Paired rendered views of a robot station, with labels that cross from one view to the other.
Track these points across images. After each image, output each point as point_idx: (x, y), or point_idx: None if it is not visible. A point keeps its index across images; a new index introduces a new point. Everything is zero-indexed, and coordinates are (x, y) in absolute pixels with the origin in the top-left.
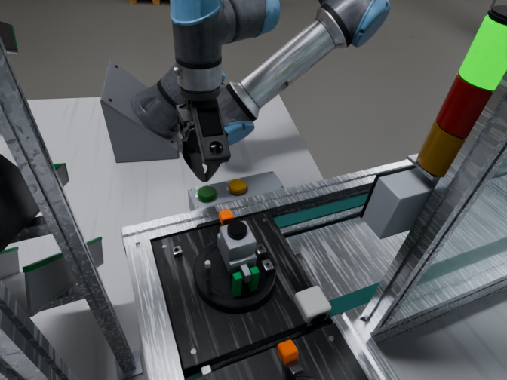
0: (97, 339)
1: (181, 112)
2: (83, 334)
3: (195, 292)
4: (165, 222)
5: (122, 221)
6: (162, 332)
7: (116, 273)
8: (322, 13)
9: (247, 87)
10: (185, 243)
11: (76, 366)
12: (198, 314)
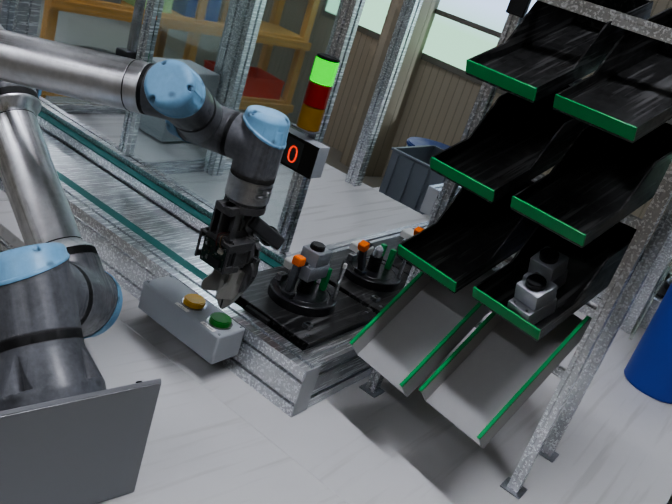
0: (371, 412)
1: (241, 243)
2: (375, 422)
3: (330, 315)
4: (276, 344)
5: (247, 440)
6: None
7: (312, 421)
8: (23, 99)
9: (76, 233)
10: (294, 324)
11: (395, 417)
12: (343, 312)
